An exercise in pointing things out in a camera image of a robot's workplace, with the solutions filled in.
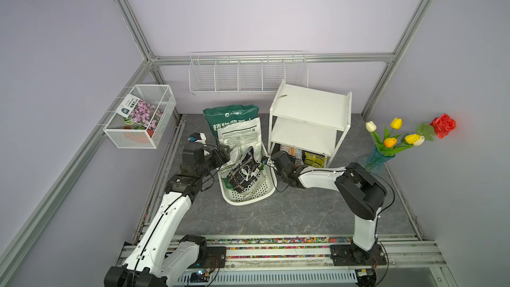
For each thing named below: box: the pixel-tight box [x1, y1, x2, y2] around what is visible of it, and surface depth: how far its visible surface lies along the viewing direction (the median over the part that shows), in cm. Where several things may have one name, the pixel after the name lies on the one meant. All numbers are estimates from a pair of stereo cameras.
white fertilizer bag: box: [217, 116, 263, 177], surface depth 86 cm
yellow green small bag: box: [304, 152, 328, 169], surface depth 98 cm
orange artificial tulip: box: [383, 137, 398, 149], surface depth 72 cm
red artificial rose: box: [430, 112, 457, 140], surface depth 68 cm
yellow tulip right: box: [404, 133, 425, 146], surface depth 74 cm
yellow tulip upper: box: [390, 116, 404, 130], surface depth 79 cm
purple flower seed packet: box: [115, 93, 165, 130], surface depth 75 cm
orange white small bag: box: [285, 145, 296, 157], surface depth 98 cm
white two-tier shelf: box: [267, 79, 352, 169], surface depth 81 cm
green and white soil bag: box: [222, 146, 266, 199], surface depth 86 cm
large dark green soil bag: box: [203, 104, 260, 145], surface depth 82 cm
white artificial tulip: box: [365, 120, 379, 137], surface depth 80 cm
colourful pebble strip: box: [205, 237, 354, 260], surface depth 79 cm
